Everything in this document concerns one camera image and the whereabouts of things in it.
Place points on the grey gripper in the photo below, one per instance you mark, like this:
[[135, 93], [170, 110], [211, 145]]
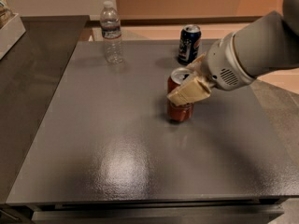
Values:
[[221, 63]]

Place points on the red coke can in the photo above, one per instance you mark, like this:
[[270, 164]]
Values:
[[183, 112]]

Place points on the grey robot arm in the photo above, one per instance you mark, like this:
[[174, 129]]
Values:
[[269, 44]]

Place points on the blue pepsi can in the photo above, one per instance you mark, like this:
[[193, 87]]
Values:
[[189, 43]]

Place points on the clear plastic water bottle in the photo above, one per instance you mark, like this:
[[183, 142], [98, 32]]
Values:
[[111, 33]]

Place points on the dark side counter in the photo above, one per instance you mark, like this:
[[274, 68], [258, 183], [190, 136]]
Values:
[[29, 75]]

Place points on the white box on counter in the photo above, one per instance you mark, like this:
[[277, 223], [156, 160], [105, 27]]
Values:
[[10, 33]]

